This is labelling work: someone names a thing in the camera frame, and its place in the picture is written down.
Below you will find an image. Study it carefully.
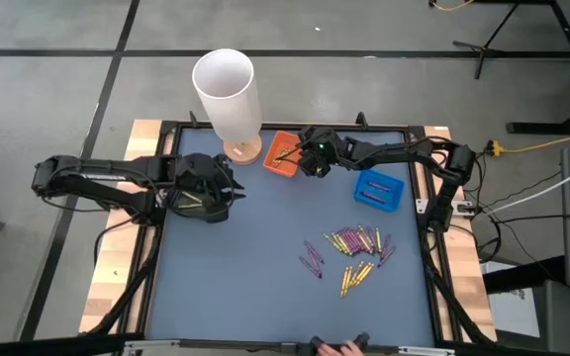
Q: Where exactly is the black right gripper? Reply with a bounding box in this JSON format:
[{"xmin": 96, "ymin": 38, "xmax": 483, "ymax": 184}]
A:
[{"xmin": 273, "ymin": 126, "xmax": 346, "ymax": 178}]

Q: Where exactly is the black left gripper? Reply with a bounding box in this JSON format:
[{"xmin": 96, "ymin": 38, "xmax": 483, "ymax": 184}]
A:
[{"xmin": 168, "ymin": 152, "xmax": 247, "ymax": 204}]

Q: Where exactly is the orange plastic basket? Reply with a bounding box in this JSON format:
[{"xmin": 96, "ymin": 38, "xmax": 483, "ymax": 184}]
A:
[{"xmin": 262, "ymin": 130, "xmax": 307, "ymax": 178}]

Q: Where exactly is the white lamp with wooden base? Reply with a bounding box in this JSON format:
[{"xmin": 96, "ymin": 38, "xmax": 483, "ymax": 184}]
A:
[{"xmin": 191, "ymin": 47, "xmax": 263, "ymax": 166}]

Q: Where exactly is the blue plastic basket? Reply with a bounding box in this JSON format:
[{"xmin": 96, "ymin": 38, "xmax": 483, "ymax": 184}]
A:
[{"xmin": 353, "ymin": 167, "xmax": 406, "ymax": 214}]

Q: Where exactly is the person's hand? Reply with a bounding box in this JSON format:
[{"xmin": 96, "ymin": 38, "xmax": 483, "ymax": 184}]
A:
[{"xmin": 317, "ymin": 339, "xmax": 365, "ymax": 356}]

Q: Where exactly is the black tripod stand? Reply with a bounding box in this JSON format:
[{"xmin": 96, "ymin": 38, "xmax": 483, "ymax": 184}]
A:
[{"xmin": 451, "ymin": 0, "xmax": 570, "ymax": 80}]

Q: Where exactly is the black stand base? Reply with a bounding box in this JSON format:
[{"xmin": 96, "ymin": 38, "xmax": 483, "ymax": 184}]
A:
[{"xmin": 506, "ymin": 96, "xmax": 570, "ymax": 135}]

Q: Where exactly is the black metal table frame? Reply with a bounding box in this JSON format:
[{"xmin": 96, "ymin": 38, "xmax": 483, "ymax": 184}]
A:
[{"xmin": 116, "ymin": 111, "xmax": 497, "ymax": 347}]

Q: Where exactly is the black cable conduit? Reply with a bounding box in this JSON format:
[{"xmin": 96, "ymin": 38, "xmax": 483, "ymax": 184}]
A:
[
  {"xmin": 84, "ymin": 231, "xmax": 165, "ymax": 337},
  {"xmin": 423, "ymin": 241, "xmax": 497, "ymax": 345}
]

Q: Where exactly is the silver camera mount bar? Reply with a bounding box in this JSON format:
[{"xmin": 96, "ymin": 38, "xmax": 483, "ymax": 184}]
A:
[{"xmin": 124, "ymin": 338, "xmax": 457, "ymax": 356}]

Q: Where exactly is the yellow extension cord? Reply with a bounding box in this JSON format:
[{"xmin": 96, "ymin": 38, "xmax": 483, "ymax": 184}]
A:
[{"xmin": 485, "ymin": 126, "xmax": 570, "ymax": 158}]

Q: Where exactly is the white cable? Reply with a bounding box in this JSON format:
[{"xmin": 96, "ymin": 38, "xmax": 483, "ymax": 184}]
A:
[{"xmin": 482, "ymin": 155, "xmax": 570, "ymax": 217}]

